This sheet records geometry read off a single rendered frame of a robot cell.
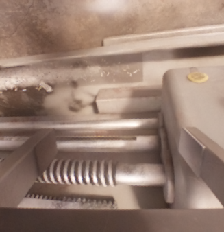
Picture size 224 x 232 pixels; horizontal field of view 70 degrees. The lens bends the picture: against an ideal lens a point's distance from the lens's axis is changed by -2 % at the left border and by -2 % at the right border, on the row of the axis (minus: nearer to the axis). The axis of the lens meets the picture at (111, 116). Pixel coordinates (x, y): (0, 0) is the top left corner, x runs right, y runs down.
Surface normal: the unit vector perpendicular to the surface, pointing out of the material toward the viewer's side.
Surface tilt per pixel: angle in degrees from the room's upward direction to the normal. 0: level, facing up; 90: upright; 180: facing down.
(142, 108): 0
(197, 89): 90
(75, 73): 0
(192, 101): 90
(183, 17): 0
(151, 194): 90
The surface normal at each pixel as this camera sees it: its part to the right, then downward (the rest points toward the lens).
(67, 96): -0.13, 0.65
